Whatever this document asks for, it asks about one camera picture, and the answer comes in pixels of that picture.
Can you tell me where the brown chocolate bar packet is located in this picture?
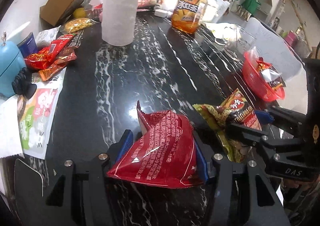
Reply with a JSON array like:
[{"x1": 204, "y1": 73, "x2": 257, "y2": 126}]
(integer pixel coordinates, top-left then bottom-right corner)
[{"x1": 264, "y1": 75, "x2": 286, "y2": 91}]

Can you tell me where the right hand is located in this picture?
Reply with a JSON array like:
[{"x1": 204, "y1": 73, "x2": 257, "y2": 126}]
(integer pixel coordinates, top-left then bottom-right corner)
[{"x1": 283, "y1": 178, "x2": 319, "y2": 191}]

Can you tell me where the blue tin can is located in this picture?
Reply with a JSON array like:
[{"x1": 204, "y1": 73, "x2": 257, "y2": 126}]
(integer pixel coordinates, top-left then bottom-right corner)
[{"x1": 17, "y1": 32, "x2": 39, "y2": 58}]

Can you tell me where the white green pink pouch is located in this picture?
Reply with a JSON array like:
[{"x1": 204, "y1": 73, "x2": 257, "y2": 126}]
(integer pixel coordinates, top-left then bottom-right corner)
[{"x1": 19, "y1": 69, "x2": 66, "y2": 160}]

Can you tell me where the clear plastic bag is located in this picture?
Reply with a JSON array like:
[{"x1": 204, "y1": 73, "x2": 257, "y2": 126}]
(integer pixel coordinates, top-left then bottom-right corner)
[{"x1": 248, "y1": 46, "x2": 260, "y2": 68}]

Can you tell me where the glass jar with spoon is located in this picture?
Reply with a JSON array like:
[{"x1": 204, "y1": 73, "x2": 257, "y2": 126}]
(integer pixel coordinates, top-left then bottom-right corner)
[{"x1": 222, "y1": 22, "x2": 256, "y2": 62}]

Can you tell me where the green bag lower right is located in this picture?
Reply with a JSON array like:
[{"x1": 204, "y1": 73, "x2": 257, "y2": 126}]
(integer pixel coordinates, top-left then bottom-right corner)
[{"x1": 241, "y1": 0, "x2": 261, "y2": 14}]

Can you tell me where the red plastic basket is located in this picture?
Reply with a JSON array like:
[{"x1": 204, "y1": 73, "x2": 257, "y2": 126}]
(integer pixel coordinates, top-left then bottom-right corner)
[{"x1": 242, "y1": 52, "x2": 285, "y2": 102}]

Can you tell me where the red packet by can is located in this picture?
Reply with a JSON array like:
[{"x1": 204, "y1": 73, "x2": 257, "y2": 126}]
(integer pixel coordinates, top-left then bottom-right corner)
[{"x1": 24, "y1": 34, "x2": 74, "y2": 70}]

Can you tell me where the yellow mesh snack bag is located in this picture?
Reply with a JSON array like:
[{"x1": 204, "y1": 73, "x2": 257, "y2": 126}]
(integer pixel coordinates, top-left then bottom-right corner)
[{"x1": 59, "y1": 17, "x2": 97, "y2": 34}]

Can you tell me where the iced tea bottle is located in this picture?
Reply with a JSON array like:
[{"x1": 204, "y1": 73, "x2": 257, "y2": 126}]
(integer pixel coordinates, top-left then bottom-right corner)
[{"x1": 171, "y1": 0, "x2": 207, "y2": 34}]

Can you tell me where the brown gold snack packet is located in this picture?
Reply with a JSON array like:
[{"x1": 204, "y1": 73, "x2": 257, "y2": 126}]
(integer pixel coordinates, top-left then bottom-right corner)
[{"x1": 193, "y1": 89, "x2": 262, "y2": 163}]

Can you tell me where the white paper towel roll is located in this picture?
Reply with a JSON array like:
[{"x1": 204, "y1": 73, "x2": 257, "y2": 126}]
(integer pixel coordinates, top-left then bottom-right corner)
[{"x1": 101, "y1": 0, "x2": 138, "y2": 46}]

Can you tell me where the red snack packet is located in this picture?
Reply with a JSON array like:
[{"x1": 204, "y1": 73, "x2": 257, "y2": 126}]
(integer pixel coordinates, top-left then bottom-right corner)
[{"x1": 107, "y1": 104, "x2": 203, "y2": 189}]

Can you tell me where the blue round container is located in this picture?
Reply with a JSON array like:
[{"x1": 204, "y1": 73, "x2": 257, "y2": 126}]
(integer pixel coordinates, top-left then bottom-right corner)
[{"x1": 0, "y1": 32, "x2": 26, "y2": 97}]

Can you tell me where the orange snack packet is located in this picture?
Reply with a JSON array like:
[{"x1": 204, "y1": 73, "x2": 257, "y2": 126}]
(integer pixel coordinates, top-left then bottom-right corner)
[{"x1": 39, "y1": 51, "x2": 77, "y2": 81}]

